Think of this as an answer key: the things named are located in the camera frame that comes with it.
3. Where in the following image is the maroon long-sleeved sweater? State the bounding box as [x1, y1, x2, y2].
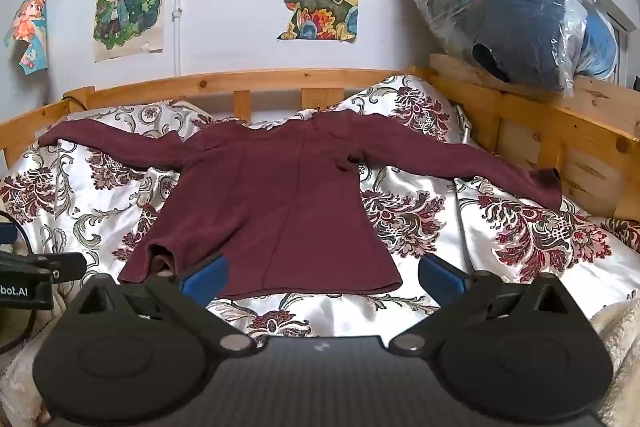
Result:
[37, 109, 563, 300]

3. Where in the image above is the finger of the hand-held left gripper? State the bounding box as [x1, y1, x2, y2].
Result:
[47, 252, 86, 280]

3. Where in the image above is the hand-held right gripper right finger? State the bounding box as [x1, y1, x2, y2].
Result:
[387, 253, 586, 354]

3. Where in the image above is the clear plastic bag of clothes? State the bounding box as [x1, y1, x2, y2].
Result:
[372, 0, 621, 95]

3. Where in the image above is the black cable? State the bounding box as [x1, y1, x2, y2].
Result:
[0, 209, 38, 355]

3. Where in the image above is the floral satin blanket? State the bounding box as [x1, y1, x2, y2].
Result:
[0, 74, 640, 340]

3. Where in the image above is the wooden bed frame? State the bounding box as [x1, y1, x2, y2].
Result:
[0, 53, 640, 223]

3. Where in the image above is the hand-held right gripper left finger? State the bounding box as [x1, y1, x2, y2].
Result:
[67, 253, 262, 354]

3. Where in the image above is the cream fleece blanket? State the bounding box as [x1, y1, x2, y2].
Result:
[590, 289, 640, 427]
[0, 292, 71, 427]

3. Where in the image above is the small cartoon girl wall poster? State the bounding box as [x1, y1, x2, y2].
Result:
[5, 0, 49, 75]

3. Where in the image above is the blond cartoon figure wall poster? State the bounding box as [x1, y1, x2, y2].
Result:
[93, 0, 168, 62]

